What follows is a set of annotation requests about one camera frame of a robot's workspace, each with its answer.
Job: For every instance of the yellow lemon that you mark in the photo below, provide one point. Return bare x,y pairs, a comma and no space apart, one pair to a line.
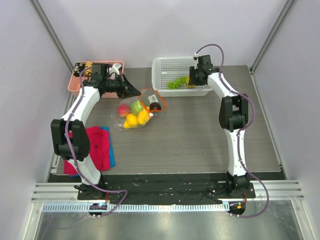
143,116

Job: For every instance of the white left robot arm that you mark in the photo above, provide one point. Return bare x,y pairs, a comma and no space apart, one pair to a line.
69,135

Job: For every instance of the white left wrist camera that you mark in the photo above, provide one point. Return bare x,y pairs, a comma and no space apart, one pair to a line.
115,70

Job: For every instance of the dark sushi roll left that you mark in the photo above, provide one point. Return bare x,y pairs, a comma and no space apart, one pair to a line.
78,68

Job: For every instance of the green apple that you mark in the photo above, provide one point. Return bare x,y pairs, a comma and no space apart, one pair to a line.
136,107

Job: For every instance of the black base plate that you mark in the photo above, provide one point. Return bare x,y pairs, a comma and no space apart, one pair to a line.
167,189

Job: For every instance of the pink divided tray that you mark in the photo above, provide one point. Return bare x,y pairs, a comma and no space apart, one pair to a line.
74,85

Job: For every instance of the green grape bunch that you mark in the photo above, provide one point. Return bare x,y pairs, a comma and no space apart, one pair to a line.
175,84

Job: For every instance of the yellow-green round fruit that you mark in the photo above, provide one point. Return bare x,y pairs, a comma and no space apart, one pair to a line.
187,81

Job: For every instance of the blue folded cloth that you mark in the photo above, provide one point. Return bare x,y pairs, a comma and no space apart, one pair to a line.
112,162

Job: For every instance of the white perforated basket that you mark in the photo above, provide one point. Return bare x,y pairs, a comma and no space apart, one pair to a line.
170,69

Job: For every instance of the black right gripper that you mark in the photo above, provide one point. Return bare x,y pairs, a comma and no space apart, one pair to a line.
193,80

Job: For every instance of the yellow pear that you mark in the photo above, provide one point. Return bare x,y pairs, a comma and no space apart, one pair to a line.
131,121

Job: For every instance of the dark brown plum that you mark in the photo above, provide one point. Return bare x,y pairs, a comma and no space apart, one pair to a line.
155,106

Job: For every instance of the red folded cloth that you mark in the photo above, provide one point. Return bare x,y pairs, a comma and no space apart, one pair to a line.
99,147

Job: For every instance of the yellow spiral pastry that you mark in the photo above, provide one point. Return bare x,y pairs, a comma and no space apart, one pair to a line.
88,69

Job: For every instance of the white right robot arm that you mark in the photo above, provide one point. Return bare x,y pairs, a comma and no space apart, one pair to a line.
233,118

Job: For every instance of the red apple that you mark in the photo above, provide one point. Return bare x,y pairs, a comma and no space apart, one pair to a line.
123,110

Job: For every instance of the clear zip top bag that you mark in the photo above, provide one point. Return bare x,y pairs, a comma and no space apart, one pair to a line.
148,95

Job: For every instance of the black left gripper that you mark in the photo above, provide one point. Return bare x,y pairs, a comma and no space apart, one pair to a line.
126,89

